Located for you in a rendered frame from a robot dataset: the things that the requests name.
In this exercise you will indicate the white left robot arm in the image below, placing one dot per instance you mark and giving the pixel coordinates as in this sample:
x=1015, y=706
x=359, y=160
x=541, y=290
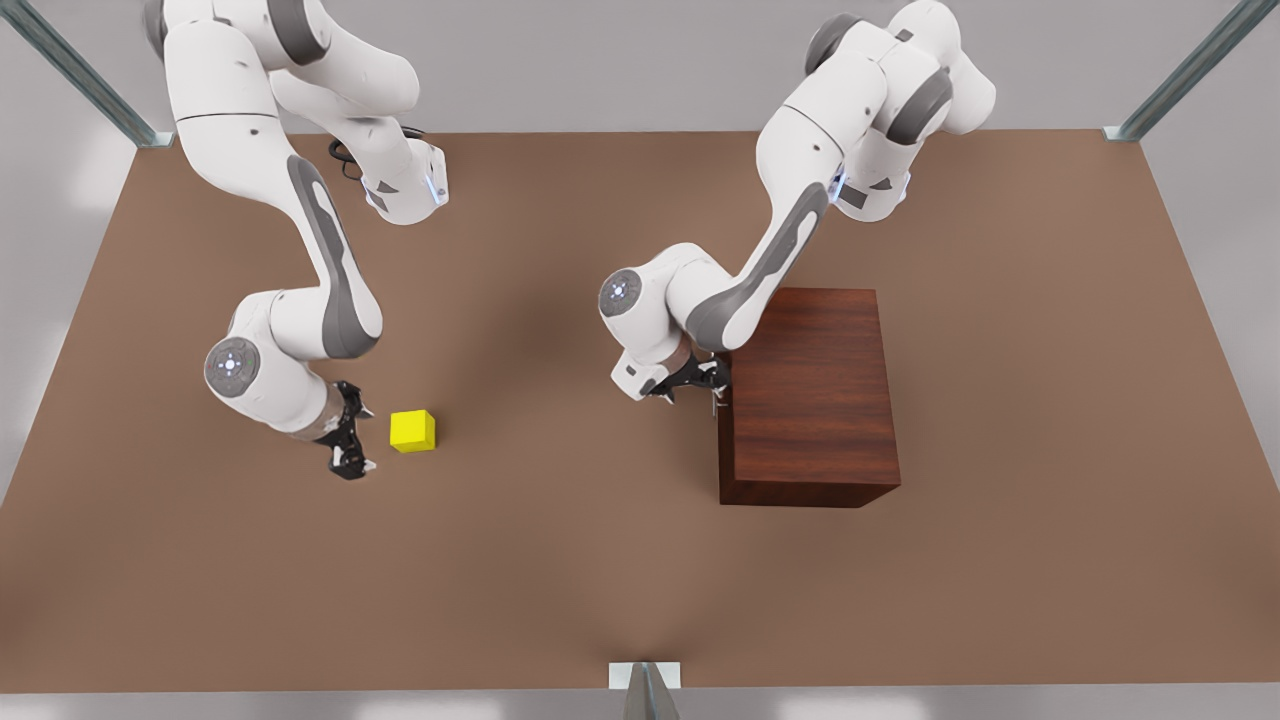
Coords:
x=800, y=130

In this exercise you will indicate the yellow cube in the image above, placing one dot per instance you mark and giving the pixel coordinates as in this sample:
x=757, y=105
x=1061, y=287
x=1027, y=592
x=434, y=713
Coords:
x=413, y=430

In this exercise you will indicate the dark wooden cabinet box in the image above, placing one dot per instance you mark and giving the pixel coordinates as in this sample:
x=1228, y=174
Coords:
x=810, y=400

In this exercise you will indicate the silver frame post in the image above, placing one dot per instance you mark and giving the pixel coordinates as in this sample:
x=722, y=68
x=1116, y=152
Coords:
x=80, y=75
x=648, y=690
x=1190, y=70

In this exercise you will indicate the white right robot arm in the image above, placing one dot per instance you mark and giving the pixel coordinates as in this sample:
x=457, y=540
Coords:
x=225, y=160

